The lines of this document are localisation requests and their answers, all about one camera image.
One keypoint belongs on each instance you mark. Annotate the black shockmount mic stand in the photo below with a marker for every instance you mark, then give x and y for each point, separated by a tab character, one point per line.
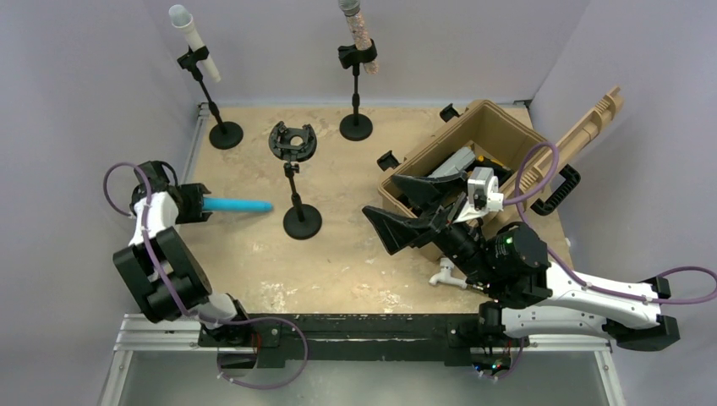
293	146

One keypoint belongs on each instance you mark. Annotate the tan plastic case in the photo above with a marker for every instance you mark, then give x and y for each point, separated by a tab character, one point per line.
492	131

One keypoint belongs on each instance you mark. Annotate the white plastic faucet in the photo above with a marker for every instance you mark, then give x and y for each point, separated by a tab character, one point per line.
444	275

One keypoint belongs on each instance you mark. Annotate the black clip mic stand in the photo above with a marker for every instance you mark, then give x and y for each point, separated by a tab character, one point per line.
356	126

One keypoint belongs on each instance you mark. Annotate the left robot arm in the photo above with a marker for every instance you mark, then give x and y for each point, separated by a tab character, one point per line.
163	276

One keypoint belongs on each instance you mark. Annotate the blue microphone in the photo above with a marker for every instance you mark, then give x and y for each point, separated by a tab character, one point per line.
235	205

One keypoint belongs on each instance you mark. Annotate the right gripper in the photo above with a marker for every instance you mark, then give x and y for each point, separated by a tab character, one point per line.
396	233

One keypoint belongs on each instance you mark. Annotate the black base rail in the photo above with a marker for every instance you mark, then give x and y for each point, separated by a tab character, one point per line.
452	339

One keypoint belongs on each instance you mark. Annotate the glitter rhinestone microphone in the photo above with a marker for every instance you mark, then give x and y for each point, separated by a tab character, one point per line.
356	24

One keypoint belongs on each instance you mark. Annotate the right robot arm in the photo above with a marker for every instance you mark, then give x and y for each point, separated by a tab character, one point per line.
527	292

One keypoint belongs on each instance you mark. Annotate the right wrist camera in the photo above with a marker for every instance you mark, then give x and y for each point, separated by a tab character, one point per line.
484	196

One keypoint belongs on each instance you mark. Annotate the grey device in case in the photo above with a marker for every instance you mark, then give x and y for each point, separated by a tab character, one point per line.
456	163

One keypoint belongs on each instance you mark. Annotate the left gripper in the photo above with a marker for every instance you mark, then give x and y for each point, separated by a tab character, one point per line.
195	213

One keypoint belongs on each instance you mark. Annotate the left black mic stand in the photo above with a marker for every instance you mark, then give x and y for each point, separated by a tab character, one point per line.
224	135

